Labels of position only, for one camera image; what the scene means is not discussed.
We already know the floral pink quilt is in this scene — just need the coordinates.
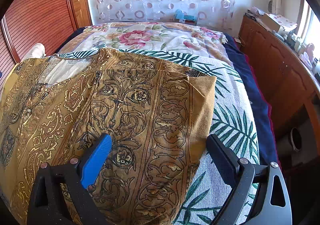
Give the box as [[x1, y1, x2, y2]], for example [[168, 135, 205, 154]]
[[58, 22, 233, 66]]

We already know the blue toy at bed head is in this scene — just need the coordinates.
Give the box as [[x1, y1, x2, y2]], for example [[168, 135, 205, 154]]
[[173, 10, 197, 25]]

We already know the cardboard box on cabinet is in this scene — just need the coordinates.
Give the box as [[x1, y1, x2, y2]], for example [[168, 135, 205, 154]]
[[260, 13, 297, 33]]

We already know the wooden side cabinet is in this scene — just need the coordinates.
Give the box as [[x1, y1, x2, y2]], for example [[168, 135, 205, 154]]
[[238, 14, 320, 141]]

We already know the folded beige cloth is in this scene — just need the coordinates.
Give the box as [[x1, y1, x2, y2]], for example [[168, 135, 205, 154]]
[[21, 43, 46, 61]]

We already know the window with wooden frame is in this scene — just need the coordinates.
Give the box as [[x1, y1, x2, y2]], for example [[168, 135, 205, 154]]
[[297, 0, 319, 59]]

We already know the wooden louvered wardrobe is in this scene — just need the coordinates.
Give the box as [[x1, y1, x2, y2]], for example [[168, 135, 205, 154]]
[[1, 0, 92, 82]]

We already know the mustard paisley print garment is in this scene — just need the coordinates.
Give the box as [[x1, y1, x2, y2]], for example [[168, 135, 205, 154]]
[[0, 47, 218, 225]]

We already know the navy blue blanket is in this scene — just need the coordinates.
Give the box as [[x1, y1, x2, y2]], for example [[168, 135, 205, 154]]
[[223, 33, 279, 164]]

